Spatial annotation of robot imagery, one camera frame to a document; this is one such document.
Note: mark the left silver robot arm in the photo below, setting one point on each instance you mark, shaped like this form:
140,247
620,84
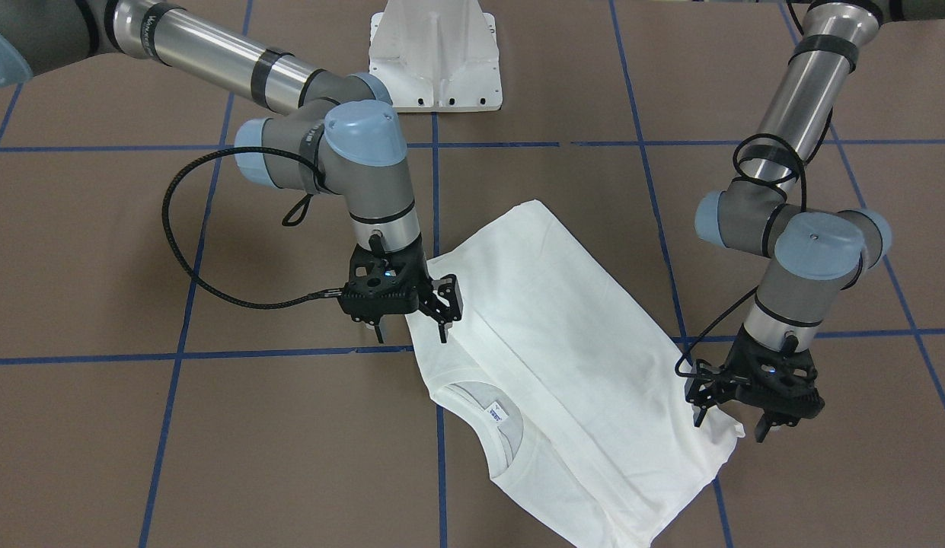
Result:
813,255

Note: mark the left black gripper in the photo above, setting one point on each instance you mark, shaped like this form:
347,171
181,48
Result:
735,367

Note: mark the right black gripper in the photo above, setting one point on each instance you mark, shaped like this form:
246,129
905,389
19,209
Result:
420,275

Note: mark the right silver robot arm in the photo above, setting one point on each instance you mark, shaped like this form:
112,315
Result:
107,77

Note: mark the white camera mast pedestal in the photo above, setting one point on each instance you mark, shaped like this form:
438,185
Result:
437,56

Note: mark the white long sleeve printed shirt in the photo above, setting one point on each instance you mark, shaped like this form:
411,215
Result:
569,385

